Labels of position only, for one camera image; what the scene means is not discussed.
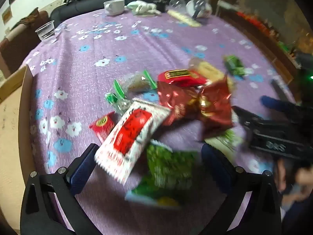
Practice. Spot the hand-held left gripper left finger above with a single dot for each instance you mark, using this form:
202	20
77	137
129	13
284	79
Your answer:
83	166

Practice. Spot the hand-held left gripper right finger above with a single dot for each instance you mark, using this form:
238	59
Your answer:
215	161

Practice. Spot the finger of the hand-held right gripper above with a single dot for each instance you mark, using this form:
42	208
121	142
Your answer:
249	118
273	104

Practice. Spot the white red snack packet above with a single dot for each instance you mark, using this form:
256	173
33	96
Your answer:
127	137

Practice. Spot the yellow biscuit packet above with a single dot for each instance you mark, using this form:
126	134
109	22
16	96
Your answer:
207	68

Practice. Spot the red candy packet black label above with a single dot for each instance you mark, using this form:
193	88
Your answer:
181	76
101	126

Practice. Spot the cardboard box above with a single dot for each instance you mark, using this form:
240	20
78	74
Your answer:
9	127

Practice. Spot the person's right hand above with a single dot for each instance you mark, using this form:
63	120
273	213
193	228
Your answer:
303	177

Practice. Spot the pale green white snack packet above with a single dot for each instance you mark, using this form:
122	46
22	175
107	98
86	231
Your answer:
225	139

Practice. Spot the dark red foil snack packet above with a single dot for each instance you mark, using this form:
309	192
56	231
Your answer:
176	100
215	111

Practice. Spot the small green snack packet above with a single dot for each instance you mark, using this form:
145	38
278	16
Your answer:
233	64

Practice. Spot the green white yellow snack packet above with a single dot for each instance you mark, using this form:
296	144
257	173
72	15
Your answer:
146	192

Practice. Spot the person's blue clothing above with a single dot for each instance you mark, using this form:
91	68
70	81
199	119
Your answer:
293	208

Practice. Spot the clear green candy packet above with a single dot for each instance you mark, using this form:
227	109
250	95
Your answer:
117	101
135	82

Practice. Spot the row of colourful small boxes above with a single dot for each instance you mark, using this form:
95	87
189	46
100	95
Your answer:
264	25

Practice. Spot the wooden glass sideboard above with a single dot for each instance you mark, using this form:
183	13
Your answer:
256	5

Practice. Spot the cream tube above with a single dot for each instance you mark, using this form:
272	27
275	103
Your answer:
183	18

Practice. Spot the purple floral tablecloth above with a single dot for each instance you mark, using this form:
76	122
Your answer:
146	49

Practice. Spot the white bowl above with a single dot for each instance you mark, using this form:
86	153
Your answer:
190	7

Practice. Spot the black phone stand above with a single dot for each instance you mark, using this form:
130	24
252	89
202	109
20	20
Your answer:
199	2

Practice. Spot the brown armchair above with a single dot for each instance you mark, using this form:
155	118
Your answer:
22	46

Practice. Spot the clear plastic cup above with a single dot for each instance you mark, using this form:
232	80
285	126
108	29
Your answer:
46	31

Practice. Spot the small black box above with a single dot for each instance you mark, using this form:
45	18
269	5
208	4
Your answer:
160	5

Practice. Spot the flat olive booklet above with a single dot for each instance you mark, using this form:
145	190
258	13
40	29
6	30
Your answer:
146	15

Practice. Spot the white crumpled cloth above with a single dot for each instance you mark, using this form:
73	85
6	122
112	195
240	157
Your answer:
141	7

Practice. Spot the brown patterned cloth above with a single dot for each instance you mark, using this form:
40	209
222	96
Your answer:
29	17

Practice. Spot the black sofa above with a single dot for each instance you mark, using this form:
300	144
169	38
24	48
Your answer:
83	7

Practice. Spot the white mug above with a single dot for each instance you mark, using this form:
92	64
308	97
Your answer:
115	7

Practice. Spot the small wall picture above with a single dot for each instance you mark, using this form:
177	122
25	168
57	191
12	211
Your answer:
6	15

